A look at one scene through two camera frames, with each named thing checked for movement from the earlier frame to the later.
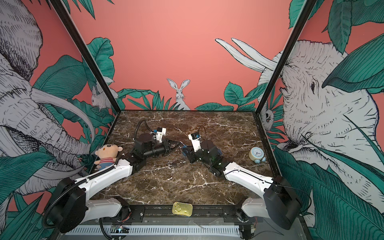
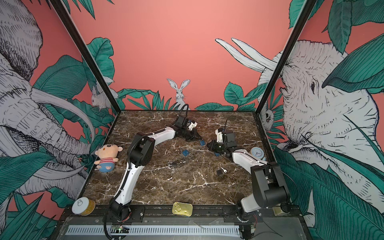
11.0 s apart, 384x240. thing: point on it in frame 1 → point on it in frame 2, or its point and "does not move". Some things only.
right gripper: [192, 157] → [213, 148]
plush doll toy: [107, 153] does not move
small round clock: [256, 154] does not move
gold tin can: [184, 209] does not move
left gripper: [167, 144] → [194, 137]
